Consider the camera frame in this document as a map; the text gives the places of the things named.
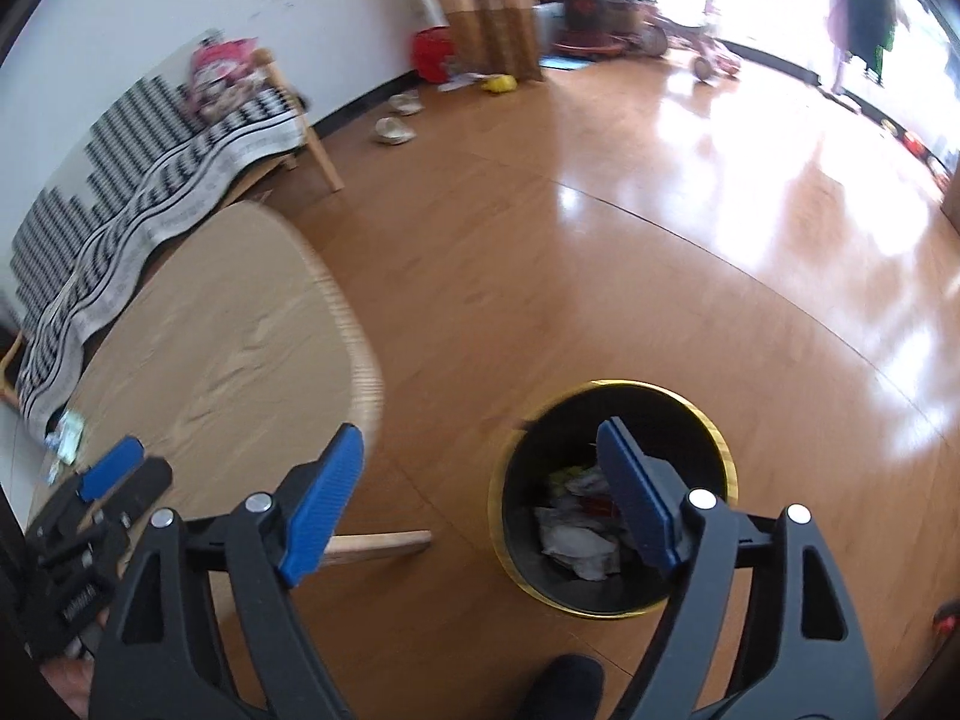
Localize hanging clothes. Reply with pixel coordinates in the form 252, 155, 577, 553
827, 0, 902, 89

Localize black bin with gold rim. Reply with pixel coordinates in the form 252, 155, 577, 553
487, 380, 740, 623

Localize person's foot in black sock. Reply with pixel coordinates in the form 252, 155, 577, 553
516, 653, 606, 720

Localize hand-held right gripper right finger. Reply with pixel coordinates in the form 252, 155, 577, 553
595, 416, 880, 720

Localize white snack bag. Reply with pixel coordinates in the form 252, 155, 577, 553
534, 504, 625, 583

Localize brown curtain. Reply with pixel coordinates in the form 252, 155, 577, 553
415, 0, 544, 85

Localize pink tricycle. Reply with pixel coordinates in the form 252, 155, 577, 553
637, 0, 745, 85

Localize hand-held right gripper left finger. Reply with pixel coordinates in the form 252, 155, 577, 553
88, 422, 367, 720

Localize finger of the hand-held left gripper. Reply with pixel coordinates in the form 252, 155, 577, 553
88, 456, 175, 545
45, 433, 149, 533

